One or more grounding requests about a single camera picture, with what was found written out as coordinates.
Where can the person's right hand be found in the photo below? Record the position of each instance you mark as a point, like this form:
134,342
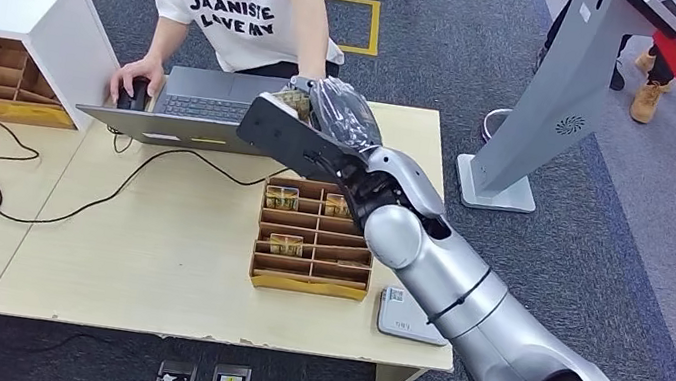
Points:
142,67

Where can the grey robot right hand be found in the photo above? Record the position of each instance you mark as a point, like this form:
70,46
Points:
343,113

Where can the black computer mouse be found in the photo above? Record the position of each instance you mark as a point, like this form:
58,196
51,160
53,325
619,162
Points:
141,96

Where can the person's ID card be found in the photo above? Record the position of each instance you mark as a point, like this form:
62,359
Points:
294,104

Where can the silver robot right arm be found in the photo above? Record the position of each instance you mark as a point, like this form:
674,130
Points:
465,282

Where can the person's left forearm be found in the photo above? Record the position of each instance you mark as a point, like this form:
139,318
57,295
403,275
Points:
309,24

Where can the person's right forearm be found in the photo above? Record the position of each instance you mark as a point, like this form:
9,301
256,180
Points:
165,39

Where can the person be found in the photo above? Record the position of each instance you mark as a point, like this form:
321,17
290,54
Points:
230,12

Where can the grey white card reader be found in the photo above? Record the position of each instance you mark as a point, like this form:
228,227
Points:
398,322

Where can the grey laptop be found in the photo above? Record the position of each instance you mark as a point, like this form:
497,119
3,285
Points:
186,129

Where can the round black base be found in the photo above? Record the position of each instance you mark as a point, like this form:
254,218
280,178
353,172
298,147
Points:
488,126

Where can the white desk shelf riser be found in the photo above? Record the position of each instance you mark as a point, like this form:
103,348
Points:
4,5

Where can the grey kiosk stand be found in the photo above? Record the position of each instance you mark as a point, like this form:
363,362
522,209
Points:
553,94

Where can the bystander with tan boots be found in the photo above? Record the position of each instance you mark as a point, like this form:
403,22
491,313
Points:
645,104

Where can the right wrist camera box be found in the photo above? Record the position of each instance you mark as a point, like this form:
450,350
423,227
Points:
292,135

